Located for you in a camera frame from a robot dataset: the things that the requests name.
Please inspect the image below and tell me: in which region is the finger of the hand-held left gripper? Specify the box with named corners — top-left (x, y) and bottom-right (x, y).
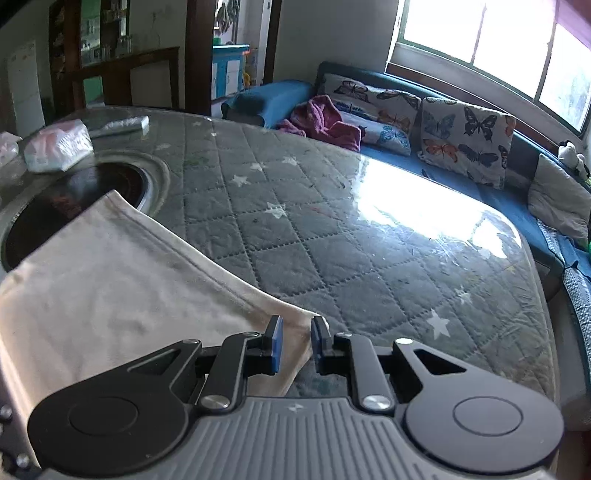
top-left (0, 401), bottom-right (37, 479)

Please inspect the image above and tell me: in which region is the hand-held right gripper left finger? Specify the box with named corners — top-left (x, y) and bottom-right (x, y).
top-left (127, 315), bottom-right (284, 414)

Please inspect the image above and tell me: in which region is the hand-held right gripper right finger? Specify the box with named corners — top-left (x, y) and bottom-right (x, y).
top-left (311, 315), bottom-right (467, 411)

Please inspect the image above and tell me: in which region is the beige garment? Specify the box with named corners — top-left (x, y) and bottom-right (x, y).
top-left (0, 189), bottom-right (329, 468)

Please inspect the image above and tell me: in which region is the grey quilted star table cover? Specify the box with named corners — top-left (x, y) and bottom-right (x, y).
top-left (0, 105), bottom-right (563, 409)

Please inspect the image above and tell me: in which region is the small butterfly print cushion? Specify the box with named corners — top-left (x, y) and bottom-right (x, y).
top-left (342, 112), bottom-right (413, 157)

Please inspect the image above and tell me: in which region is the magenta robe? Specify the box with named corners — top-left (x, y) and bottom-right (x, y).
top-left (277, 95), bottom-right (363, 153)

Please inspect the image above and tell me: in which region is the black round table stove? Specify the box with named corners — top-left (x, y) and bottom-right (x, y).
top-left (0, 152), bottom-right (172, 274)

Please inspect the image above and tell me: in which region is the large butterfly print cushion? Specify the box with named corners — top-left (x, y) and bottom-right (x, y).
top-left (418, 96), bottom-right (517, 191)

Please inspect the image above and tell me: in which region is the grey quilted sofa throw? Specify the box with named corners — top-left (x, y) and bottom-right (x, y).
top-left (537, 217), bottom-right (591, 377)

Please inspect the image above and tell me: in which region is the white remote control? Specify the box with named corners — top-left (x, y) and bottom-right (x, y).
top-left (88, 115), bottom-right (150, 138)

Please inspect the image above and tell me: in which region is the blue and white cabinet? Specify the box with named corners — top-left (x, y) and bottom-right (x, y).
top-left (211, 43), bottom-right (251, 100)

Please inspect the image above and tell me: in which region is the grey cushion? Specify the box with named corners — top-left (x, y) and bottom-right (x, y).
top-left (527, 153), bottom-right (591, 246)

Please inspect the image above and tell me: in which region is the white plastic bag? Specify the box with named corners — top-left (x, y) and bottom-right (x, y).
top-left (23, 119), bottom-right (95, 174)

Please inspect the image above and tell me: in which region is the clear plastic bag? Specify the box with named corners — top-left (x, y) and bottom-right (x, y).
top-left (0, 131), bottom-right (22, 168)

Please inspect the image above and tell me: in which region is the panda plush toy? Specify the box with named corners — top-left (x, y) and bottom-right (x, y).
top-left (557, 141), bottom-right (591, 182)

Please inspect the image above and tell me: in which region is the dark wooden shelf cabinet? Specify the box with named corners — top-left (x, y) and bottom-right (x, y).
top-left (48, 0), bottom-right (182, 112)

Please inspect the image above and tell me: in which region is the white refrigerator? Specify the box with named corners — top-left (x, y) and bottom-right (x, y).
top-left (6, 41), bottom-right (47, 136)

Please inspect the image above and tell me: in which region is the window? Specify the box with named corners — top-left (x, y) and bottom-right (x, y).
top-left (385, 0), bottom-right (591, 145)

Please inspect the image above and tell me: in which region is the dark wooden door frame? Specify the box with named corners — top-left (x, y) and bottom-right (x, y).
top-left (185, 0), bottom-right (283, 117)

